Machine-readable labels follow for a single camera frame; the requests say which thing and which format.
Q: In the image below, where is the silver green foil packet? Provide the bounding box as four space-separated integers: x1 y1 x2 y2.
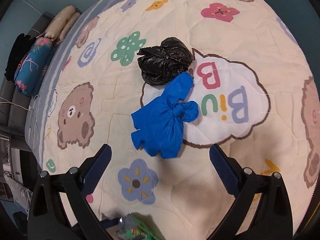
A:
116 213 161 240

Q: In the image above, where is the small black plastic bag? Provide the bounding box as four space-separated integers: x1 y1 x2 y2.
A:
137 37 193 86

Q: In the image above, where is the cartoon bear quilted blanket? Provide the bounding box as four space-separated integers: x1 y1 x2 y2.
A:
38 0 319 239

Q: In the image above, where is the folded blue floral quilt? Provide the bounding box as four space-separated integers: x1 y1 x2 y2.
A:
14 37 55 97

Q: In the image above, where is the folded beige quilt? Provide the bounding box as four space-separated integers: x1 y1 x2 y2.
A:
44 5 80 43

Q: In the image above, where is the black clothing pile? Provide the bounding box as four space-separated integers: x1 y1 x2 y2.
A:
4 33 36 82

